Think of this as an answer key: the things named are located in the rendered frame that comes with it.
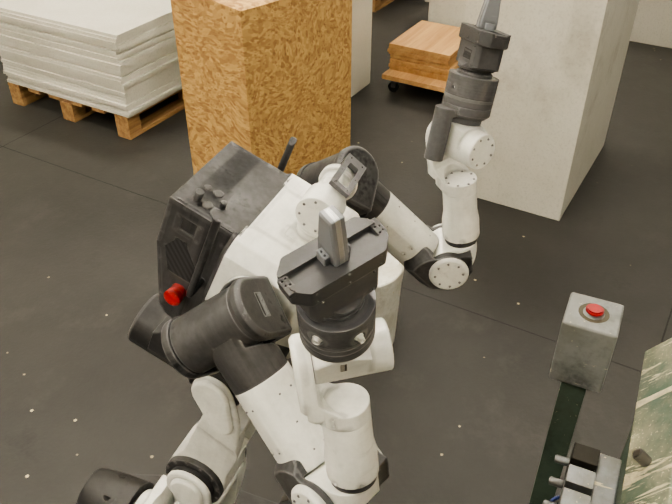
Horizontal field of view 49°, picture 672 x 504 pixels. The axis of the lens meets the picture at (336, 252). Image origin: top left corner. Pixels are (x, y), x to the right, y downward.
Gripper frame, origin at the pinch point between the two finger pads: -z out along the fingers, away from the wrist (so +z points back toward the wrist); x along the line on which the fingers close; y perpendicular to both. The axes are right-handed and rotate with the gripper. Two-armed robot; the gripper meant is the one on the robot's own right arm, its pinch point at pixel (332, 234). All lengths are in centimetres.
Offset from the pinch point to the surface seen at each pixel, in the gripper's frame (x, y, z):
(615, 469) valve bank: 53, 22, 96
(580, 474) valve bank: 45, 19, 93
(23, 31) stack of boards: 29, -365, 200
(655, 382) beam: 72, 15, 90
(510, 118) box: 187, -130, 182
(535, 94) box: 194, -125, 168
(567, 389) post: 65, 1, 107
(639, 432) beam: 59, 21, 88
